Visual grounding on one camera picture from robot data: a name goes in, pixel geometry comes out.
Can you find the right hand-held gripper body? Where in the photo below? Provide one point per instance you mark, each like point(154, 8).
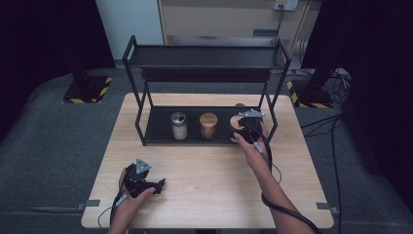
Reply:
point(251, 128)

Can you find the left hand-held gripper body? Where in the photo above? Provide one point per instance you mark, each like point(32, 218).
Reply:
point(134, 180)

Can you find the pale jar with wooden lid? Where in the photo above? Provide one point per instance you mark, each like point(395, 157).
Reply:
point(234, 123)

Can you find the brown jar with wooden lid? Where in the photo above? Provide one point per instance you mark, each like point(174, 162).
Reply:
point(208, 125)

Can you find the glass jar with metal lid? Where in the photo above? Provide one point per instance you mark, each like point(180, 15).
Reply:
point(179, 126)

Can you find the black metal shelf rack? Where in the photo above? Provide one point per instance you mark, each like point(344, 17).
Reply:
point(195, 57)

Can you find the person's left hand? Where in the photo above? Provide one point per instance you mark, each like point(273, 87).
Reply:
point(128, 204)

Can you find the person's right hand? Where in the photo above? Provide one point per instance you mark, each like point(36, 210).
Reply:
point(258, 156)

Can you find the black stand with striped base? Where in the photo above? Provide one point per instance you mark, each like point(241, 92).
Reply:
point(313, 96)
point(86, 89)

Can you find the beige wooden cabinet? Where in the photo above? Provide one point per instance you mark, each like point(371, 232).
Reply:
point(220, 19)

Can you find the black curtain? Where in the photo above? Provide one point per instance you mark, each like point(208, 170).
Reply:
point(380, 65)
point(39, 35)

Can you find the grey table bracket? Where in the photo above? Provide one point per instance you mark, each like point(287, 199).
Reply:
point(88, 204)
point(326, 207)

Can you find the white wall socket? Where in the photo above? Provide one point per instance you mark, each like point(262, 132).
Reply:
point(285, 4)

